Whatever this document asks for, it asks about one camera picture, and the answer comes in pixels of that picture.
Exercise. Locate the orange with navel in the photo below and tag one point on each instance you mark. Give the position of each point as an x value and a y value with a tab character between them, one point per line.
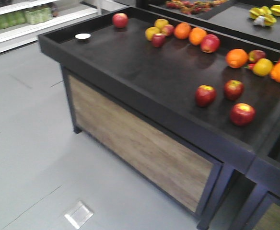
236	58

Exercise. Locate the garlic bulb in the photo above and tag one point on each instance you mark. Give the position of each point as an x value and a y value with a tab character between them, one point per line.
260	20

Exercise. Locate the small red-yellow apple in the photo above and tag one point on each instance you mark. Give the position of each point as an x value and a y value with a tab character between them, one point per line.
167	30

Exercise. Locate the dark red apple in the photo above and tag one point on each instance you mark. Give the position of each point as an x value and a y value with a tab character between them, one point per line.
158	40

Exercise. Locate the yellow apple front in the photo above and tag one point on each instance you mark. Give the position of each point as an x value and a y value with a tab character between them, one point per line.
150	32

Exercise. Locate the red apple behind lemon-apple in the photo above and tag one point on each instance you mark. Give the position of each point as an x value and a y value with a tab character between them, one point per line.
255	55

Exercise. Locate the red apple far corner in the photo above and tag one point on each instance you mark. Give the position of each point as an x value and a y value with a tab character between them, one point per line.
120	20

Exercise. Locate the silver floor outlet plate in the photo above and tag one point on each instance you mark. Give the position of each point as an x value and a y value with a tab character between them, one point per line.
78	215

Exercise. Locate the yellow starfruit right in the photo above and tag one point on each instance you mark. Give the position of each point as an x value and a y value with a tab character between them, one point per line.
269	20

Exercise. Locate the large pink-red apple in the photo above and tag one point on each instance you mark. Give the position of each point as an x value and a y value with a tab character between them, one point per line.
210	43

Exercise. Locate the red chili pepper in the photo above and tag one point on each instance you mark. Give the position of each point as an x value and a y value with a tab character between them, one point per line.
250	66

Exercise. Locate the yellow apple right group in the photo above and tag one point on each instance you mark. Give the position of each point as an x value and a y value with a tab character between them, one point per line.
262	67

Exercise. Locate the white shelf unit with drinks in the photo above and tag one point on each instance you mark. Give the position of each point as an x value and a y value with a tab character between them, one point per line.
23	20

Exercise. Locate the yellow apple back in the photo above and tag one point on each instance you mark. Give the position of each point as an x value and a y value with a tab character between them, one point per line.
160	23

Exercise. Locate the black wooden produce stand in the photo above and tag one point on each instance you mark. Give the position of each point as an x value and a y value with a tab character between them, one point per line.
139	101

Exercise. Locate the orange left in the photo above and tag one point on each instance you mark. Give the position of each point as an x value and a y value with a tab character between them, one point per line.
182	31

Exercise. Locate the yellow starfruit left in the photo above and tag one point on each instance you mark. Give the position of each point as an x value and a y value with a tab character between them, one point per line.
255	12

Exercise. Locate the small white dish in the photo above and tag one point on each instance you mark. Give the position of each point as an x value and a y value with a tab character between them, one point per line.
83	37

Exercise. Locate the yellow starfruit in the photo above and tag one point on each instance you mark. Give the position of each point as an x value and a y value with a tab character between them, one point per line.
255	12
269	20
275	9

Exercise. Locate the yellow starfruit top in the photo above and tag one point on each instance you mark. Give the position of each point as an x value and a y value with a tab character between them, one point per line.
275	9

